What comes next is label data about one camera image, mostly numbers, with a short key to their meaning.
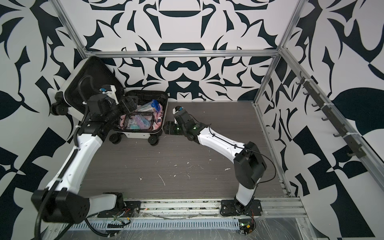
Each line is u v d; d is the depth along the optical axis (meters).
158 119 0.99
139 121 0.99
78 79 0.78
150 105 1.03
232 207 0.74
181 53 0.93
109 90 0.65
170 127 0.73
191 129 0.62
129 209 0.72
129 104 0.66
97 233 0.68
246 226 0.71
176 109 0.76
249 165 0.45
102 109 0.55
